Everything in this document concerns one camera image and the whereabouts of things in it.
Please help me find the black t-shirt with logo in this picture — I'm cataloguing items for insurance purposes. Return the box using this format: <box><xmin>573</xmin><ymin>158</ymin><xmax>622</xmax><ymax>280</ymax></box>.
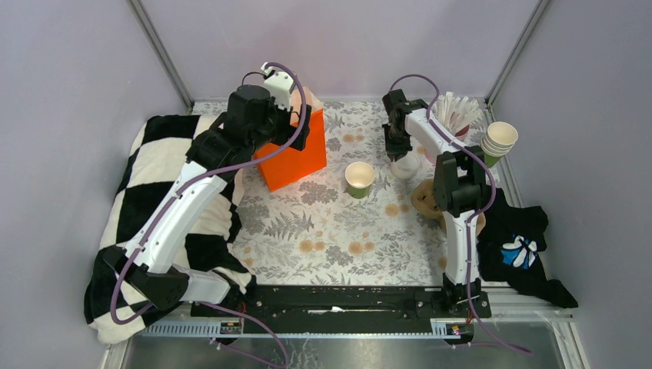
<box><xmin>477</xmin><ymin>188</ymin><xmax>578</xmax><ymax>308</ymax></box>

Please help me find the bundle of white wrapped straws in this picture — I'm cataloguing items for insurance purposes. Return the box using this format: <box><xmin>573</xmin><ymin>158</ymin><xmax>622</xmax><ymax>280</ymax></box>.
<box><xmin>434</xmin><ymin>91</ymin><xmax>482</xmax><ymax>135</ymax></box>

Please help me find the floral patterned table mat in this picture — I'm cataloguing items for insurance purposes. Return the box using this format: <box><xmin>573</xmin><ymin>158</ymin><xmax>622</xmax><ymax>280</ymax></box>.
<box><xmin>232</xmin><ymin>101</ymin><xmax>447</xmax><ymax>286</ymax></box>

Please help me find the brown cardboard cup carrier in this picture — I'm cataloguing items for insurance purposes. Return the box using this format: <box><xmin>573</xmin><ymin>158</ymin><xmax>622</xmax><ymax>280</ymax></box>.
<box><xmin>411</xmin><ymin>178</ymin><xmax>486</xmax><ymax>238</ymax></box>

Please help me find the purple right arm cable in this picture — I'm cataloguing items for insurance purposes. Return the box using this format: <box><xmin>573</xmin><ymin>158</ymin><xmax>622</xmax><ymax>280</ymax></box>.
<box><xmin>389</xmin><ymin>74</ymin><xmax>534</xmax><ymax>355</ymax></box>

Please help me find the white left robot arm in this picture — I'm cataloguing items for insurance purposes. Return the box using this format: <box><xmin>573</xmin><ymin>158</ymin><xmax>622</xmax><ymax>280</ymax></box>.
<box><xmin>104</xmin><ymin>81</ymin><xmax>309</xmax><ymax>324</ymax></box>

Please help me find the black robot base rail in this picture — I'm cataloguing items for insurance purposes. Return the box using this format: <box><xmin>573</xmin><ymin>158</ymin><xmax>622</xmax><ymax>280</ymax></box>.
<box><xmin>221</xmin><ymin>285</ymin><xmax>472</xmax><ymax>338</ymax></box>

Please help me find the orange paper gift bag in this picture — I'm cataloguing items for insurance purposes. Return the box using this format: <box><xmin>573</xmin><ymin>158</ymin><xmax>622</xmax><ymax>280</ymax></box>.
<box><xmin>258</xmin><ymin>87</ymin><xmax>328</xmax><ymax>192</ymax></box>

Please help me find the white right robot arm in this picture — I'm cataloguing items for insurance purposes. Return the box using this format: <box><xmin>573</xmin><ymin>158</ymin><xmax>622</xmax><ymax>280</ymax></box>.
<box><xmin>382</xmin><ymin>89</ymin><xmax>495</xmax><ymax>317</ymax></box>

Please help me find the stack of green paper cups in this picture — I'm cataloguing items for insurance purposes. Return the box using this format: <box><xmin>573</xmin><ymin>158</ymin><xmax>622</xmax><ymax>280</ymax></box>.
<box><xmin>481</xmin><ymin>121</ymin><xmax>519</xmax><ymax>168</ymax></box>

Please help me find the black white checkered blanket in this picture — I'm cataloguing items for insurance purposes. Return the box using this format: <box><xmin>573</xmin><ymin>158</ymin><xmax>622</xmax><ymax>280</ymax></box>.
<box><xmin>84</xmin><ymin>115</ymin><xmax>256</xmax><ymax>344</ymax></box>

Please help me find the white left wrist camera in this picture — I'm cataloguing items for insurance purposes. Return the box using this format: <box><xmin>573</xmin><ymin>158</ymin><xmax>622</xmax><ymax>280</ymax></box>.
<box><xmin>261</xmin><ymin>63</ymin><xmax>296</xmax><ymax>111</ymax></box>

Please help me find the stack of white plastic lids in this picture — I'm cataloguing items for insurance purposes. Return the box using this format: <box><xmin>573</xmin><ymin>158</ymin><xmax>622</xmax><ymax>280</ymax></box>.
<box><xmin>390</xmin><ymin>151</ymin><xmax>421</xmax><ymax>180</ymax></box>

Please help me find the green paper coffee cup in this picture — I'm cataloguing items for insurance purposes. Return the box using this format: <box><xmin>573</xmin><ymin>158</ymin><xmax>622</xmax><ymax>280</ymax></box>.
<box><xmin>344</xmin><ymin>161</ymin><xmax>375</xmax><ymax>199</ymax></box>

